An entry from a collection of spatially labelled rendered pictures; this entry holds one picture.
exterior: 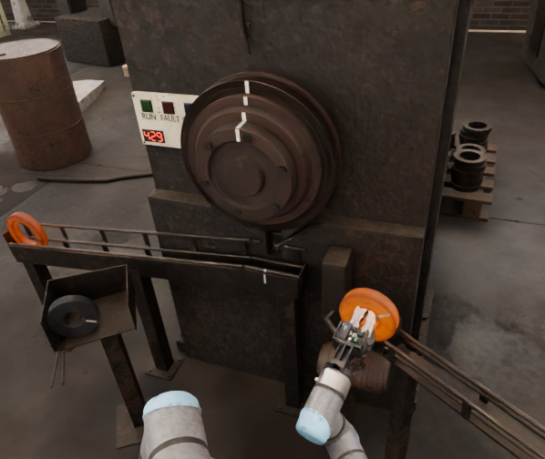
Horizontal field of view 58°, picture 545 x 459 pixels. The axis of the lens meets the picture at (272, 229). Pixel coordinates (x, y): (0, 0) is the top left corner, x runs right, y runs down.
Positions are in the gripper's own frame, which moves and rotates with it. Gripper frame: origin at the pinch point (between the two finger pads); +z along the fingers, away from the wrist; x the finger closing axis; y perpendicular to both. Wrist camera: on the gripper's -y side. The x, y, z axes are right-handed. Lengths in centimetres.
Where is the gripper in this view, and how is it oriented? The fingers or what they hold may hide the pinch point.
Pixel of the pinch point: (368, 310)
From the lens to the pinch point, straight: 129.7
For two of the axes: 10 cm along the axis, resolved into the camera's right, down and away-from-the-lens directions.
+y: -1.8, -6.3, -7.6
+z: 4.7, -7.3, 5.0
